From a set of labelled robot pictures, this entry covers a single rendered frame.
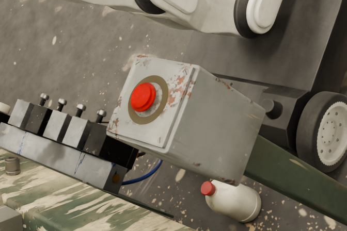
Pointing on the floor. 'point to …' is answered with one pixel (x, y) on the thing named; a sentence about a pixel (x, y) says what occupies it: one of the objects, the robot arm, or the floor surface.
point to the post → (296, 180)
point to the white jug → (232, 200)
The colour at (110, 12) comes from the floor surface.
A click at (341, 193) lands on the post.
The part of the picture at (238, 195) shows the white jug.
